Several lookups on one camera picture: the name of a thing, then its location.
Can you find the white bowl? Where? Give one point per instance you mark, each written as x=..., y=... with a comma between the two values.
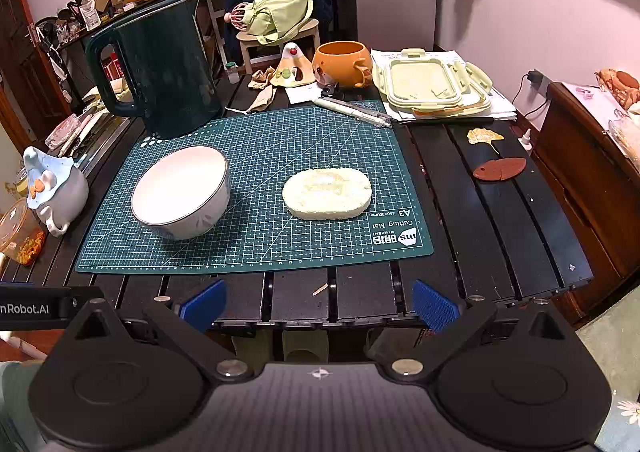
x=175, y=187

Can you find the small white dropper bottle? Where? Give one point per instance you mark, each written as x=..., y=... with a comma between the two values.
x=525, y=140

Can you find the wooden stool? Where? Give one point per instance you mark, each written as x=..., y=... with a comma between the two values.
x=250, y=49

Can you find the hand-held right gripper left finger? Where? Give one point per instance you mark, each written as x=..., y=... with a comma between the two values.
x=202, y=304

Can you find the person's left forearm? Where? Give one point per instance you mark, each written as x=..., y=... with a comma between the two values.
x=17, y=402

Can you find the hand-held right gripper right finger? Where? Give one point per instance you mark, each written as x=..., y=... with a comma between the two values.
x=435, y=309

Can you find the brown wooden cabinet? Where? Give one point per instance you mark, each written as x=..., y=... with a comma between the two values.
x=580, y=171

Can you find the plastic snack container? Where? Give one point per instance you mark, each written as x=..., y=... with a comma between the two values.
x=22, y=237

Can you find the pale yellow sponge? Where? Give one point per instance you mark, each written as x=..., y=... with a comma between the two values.
x=327, y=197

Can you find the brown plush toy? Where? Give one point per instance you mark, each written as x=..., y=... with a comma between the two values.
x=620, y=84

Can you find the white card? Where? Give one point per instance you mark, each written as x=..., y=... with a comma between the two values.
x=310, y=94

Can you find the green cutting mat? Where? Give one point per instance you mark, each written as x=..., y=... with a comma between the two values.
x=260, y=146

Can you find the small black clip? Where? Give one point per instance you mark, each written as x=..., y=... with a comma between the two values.
x=332, y=91

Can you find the beige cloth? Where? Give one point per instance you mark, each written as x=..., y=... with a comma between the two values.
x=261, y=91

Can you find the clear silver pen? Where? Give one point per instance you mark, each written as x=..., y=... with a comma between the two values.
x=375, y=116

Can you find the small green-capped bottle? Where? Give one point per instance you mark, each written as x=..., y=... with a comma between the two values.
x=231, y=74

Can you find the white pen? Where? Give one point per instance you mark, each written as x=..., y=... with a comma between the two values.
x=340, y=106

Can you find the pile of books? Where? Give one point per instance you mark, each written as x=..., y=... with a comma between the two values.
x=85, y=126

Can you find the yellow ginkgo leaf coaster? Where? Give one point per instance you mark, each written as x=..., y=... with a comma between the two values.
x=484, y=136

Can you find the brown wooden door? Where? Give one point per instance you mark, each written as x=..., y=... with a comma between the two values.
x=25, y=61

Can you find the orange bear mug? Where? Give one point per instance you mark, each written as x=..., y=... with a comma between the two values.
x=342, y=64

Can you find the stack of white papers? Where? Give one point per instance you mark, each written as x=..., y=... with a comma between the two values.
x=502, y=107

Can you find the dark green kettle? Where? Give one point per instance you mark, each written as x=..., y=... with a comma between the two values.
x=165, y=66

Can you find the brown fish coaster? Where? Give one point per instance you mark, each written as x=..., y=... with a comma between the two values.
x=500, y=169

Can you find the light green bag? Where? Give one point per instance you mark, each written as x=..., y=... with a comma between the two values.
x=277, y=14

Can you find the cone mountain figurine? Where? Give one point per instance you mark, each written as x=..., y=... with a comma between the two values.
x=291, y=64

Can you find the light green container lid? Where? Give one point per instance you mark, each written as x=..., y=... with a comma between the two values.
x=395, y=104
x=425, y=79

